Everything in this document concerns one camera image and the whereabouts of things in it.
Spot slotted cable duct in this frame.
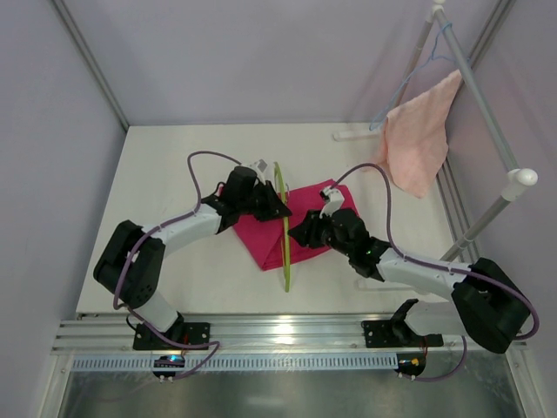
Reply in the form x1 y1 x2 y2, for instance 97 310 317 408
70 352 397 372

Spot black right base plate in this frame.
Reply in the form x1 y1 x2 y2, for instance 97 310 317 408
360 320 444 348

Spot blue wire hanger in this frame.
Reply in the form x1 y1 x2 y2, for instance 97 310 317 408
367 19 458 132

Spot white clothes rack frame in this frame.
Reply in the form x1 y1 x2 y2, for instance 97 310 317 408
332 0 540 292

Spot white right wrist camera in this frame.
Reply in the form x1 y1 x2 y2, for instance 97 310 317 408
319 186 345 219

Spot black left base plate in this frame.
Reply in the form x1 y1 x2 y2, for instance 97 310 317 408
132 322 211 351

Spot electronics board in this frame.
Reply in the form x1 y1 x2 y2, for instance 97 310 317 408
152 354 185 383
394 352 426 379

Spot left electronics board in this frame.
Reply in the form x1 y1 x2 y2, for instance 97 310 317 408
152 354 185 383

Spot right electronics board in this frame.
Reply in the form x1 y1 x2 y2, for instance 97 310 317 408
394 352 426 379

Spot aluminium front rail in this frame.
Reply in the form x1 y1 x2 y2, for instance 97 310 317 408
50 313 528 356

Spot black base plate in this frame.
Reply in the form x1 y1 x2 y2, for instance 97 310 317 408
132 322 211 351
360 320 444 348

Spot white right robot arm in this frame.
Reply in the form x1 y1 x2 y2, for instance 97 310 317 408
288 208 530 354

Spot pink trousers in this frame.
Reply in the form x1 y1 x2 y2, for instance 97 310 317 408
232 179 334 271

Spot green plastic hanger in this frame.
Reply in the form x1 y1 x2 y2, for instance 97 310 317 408
273 162 291 293

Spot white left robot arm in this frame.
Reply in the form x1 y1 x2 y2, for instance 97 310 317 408
93 159 292 344

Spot light pink towel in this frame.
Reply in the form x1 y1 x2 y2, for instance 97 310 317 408
366 70 462 199

